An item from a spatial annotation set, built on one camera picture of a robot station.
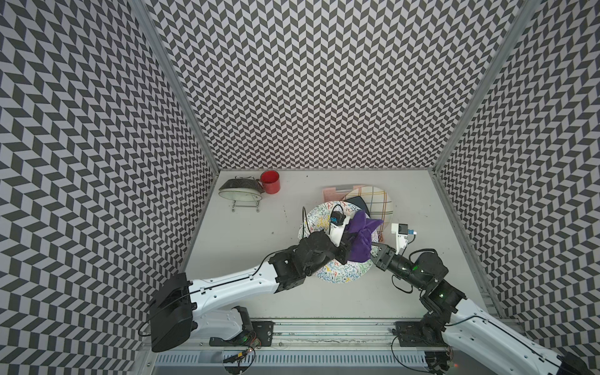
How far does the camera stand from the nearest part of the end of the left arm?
0.62m

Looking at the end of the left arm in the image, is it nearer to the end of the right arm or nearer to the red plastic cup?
the end of the right arm

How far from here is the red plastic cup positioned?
107cm

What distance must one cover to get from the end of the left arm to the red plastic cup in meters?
0.51
